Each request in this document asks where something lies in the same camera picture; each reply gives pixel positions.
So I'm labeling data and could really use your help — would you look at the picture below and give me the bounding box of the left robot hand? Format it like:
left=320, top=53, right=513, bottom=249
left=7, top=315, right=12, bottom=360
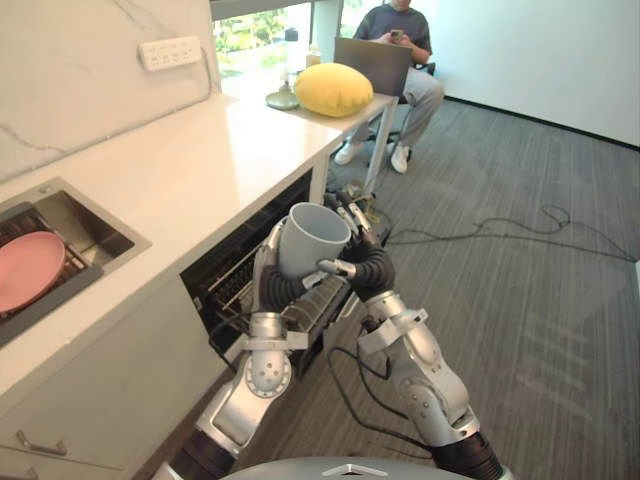
left=251, top=215, right=325, bottom=318

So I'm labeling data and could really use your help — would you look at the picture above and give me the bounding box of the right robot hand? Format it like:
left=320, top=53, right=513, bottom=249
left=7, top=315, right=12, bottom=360
left=314, top=188, right=396, bottom=303

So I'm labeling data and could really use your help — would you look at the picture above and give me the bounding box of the grey plastic cup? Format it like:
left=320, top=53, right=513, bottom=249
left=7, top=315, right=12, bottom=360
left=277, top=201, right=352, bottom=279

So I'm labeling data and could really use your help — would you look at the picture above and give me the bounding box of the dishwasher with open door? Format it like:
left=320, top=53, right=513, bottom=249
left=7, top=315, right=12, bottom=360
left=178, top=167, right=396, bottom=371

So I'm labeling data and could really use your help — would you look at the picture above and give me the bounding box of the steel sink basin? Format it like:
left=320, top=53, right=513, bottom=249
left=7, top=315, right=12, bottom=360
left=0, top=177, right=152, bottom=346

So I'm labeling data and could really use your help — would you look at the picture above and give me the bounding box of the white table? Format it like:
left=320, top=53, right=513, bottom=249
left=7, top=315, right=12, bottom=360
left=219, top=74, right=400, bottom=196

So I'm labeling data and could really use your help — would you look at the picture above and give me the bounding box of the yellow round cushion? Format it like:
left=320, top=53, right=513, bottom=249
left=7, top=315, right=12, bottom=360
left=293, top=62, right=375, bottom=119

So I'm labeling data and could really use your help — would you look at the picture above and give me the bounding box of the person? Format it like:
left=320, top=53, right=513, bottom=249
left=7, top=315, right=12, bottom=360
left=333, top=0, right=445, bottom=175

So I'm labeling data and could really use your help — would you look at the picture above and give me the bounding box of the grey laptop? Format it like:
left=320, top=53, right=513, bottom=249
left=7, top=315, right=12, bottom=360
left=333, top=36, right=414, bottom=98

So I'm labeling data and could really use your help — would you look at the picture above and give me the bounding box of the white kitchen cabinet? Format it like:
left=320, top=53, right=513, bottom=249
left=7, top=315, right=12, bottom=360
left=0, top=269, right=236, bottom=480

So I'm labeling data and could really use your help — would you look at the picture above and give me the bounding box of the black dish rack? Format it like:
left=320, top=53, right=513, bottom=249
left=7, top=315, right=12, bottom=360
left=0, top=201, right=105, bottom=346

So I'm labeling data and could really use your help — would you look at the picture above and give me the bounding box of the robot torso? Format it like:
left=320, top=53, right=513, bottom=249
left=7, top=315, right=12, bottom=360
left=214, top=452, right=516, bottom=480

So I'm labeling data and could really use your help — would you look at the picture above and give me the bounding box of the clear glass bottle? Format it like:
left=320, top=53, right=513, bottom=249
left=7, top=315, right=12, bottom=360
left=282, top=27, right=301, bottom=76

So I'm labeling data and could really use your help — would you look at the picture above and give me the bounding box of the pink plate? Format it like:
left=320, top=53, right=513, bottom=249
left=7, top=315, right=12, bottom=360
left=0, top=230, right=67, bottom=315

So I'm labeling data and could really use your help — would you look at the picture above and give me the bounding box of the white power strip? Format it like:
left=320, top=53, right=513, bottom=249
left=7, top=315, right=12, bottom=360
left=137, top=34, right=203, bottom=71

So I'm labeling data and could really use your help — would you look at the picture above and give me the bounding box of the dishwasher wire rack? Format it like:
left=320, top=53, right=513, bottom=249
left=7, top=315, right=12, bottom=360
left=205, top=234, right=281, bottom=314

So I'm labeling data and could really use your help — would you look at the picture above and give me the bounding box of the black floor cable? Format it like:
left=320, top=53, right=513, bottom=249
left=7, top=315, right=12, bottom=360
left=387, top=204, right=637, bottom=263

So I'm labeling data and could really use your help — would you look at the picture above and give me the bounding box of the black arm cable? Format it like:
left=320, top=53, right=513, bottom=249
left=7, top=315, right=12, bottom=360
left=326, top=346, right=436, bottom=460

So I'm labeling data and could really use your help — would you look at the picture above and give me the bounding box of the metal cabinet handle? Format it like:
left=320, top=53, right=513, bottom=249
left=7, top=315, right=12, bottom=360
left=15, top=429, right=68, bottom=457

